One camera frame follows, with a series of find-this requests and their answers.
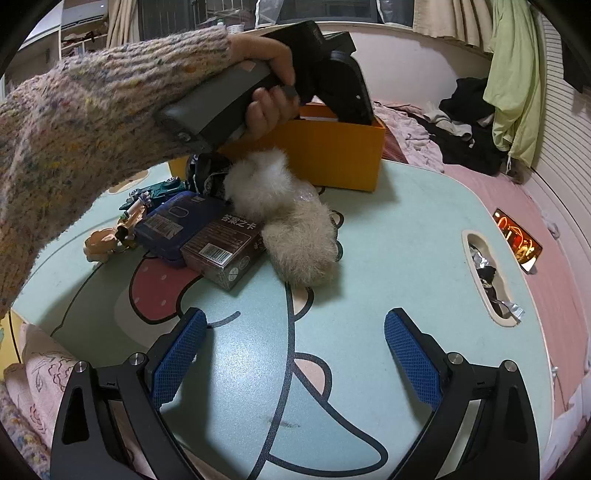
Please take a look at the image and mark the black satin cloth bundle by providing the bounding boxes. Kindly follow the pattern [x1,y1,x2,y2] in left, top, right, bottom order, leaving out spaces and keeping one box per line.
[185,154,236,199]

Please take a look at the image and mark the grey crumpled garment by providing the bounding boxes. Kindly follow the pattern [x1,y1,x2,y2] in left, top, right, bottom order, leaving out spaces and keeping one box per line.
[422,108,474,139]

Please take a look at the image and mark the green toy car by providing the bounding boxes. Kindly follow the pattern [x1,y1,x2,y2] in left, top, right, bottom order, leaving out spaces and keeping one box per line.
[117,175,188,213]

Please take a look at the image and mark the small silver foil wrapper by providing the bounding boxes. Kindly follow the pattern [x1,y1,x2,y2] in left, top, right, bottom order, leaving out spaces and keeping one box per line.
[494,298,525,322]

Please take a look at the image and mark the small black item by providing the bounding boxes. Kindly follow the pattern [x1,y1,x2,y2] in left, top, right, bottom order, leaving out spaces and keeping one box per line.
[478,268,502,301]

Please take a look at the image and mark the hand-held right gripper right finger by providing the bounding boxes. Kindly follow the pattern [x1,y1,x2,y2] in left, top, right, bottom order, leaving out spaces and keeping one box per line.
[384,308,540,480]

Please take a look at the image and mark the blue metal tin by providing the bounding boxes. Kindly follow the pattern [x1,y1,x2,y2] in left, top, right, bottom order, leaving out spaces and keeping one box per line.
[134,191,227,268]

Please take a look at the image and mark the person's left forearm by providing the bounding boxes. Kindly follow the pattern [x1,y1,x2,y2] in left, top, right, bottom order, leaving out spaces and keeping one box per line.
[0,25,232,319]

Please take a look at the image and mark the black hanging garment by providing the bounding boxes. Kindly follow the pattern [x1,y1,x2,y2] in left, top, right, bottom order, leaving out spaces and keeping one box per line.
[561,28,591,93]

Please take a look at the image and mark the peach figure keychain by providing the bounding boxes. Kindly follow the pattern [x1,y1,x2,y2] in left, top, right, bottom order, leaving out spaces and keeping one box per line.
[83,226,137,264]

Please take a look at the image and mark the person's left hand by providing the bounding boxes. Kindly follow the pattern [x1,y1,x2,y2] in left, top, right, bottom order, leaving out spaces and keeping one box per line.
[228,36,301,138]

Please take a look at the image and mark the light green hanging garment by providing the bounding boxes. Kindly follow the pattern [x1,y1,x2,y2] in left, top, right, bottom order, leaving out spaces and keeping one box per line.
[482,0,543,164]

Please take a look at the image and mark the pink printed cloth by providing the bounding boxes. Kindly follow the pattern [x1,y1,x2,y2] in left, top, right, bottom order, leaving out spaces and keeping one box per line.
[0,323,139,480]

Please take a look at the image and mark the beige curtain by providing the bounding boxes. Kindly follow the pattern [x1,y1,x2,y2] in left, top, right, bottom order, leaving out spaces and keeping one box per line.
[413,0,495,51]
[108,0,148,47]

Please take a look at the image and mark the white fluffy pom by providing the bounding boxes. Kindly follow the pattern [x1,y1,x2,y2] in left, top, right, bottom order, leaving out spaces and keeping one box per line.
[224,148,296,222]

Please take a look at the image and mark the clear plastic wrapped bundle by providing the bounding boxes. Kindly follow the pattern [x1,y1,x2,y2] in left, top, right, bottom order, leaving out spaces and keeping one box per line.
[288,182,319,204]

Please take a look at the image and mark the smartphone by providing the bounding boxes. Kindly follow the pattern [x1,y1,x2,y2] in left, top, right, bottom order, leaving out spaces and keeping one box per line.
[493,209,543,273]

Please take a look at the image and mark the orange cardboard box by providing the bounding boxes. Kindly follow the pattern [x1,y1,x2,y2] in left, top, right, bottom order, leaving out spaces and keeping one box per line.
[168,102,386,192]

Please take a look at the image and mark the beige fluffy pom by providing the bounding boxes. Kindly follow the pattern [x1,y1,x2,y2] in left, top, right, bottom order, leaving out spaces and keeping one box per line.
[261,198,340,287]

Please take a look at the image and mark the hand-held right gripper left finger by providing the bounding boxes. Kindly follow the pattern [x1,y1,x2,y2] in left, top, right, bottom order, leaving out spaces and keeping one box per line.
[50,307,208,480]

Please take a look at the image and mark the pile of black clothes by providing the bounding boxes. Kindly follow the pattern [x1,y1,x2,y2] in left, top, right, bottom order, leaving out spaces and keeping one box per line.
[425,78,509,176]

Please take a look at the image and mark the brown card box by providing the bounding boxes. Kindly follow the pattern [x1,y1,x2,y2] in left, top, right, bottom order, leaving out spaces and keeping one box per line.
[181,208,273,291]

